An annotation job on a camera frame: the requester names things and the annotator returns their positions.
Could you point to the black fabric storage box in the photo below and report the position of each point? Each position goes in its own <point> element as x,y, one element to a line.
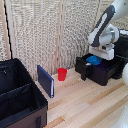
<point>20,100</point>

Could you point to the blue plastic bowl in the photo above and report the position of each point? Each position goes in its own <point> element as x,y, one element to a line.
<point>94,60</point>

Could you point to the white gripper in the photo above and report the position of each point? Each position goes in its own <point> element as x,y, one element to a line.
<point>104,52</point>

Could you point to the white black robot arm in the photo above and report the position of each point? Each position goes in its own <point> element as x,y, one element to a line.
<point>103,30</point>

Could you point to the dark blue book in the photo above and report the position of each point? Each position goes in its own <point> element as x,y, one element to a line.
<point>46,81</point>

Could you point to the red plastic cup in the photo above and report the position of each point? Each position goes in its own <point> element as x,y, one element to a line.
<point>62,74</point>

